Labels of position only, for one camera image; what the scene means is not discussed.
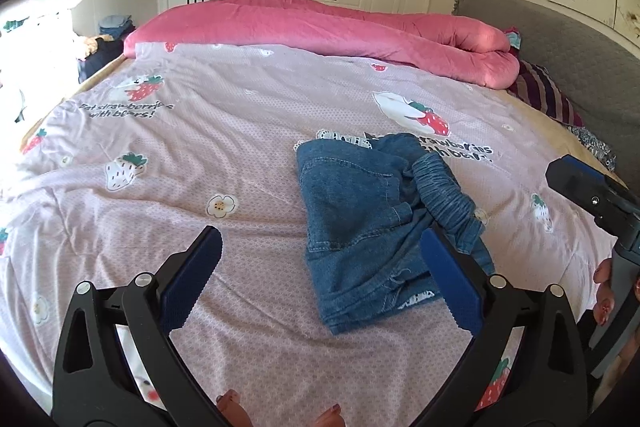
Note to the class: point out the person's right hand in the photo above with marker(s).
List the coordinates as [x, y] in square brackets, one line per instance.
[604, 277]

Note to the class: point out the person's left hand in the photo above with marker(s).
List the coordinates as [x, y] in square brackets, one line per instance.
[231, 409]

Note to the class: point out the folded clothes stack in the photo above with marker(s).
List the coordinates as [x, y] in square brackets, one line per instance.
[116, 27]

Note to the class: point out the grey floral cloth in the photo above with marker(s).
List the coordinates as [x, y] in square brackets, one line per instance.
[595, 147]

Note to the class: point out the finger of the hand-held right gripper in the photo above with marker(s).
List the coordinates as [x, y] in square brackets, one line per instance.
[570, 179]

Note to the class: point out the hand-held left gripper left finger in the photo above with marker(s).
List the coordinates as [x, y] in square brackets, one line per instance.
[195, 277]

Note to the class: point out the purple striped pillow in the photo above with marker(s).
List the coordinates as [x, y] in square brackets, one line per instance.
[542, 94]

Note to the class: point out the grey padded headboard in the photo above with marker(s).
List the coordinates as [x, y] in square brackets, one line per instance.
[565, 37]

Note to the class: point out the pink strawberry print bed sheet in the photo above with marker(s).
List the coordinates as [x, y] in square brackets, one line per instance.
[200, 157]

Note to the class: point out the teal cloth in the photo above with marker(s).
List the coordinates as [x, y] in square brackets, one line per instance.
[513, 38]

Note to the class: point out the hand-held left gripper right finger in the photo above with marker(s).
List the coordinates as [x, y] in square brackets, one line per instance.
[450, 277]

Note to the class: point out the blue denim pants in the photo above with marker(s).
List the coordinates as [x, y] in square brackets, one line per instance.
[360, 217]

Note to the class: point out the pink quilt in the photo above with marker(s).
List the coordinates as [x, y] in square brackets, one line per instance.
[310, 24]

